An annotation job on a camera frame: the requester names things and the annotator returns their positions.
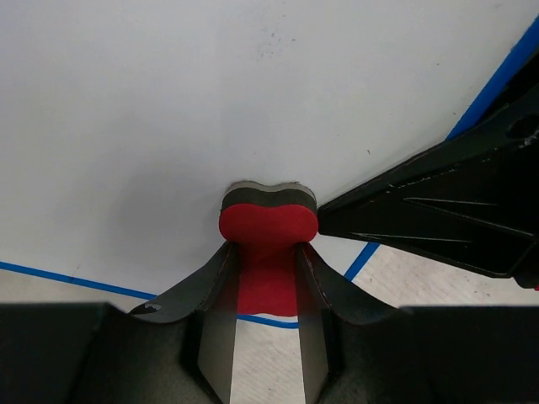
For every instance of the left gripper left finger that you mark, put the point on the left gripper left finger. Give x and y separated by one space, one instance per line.
175 348

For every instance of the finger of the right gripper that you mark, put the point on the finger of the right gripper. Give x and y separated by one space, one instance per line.
471 202

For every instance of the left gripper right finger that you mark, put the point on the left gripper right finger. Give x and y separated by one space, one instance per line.
358 349

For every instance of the red whiteboard eraser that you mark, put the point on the red whiteboard eraser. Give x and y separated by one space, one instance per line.
268 223

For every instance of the blue framed whiteboard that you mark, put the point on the blue framed whiteboard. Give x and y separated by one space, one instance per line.
123 122

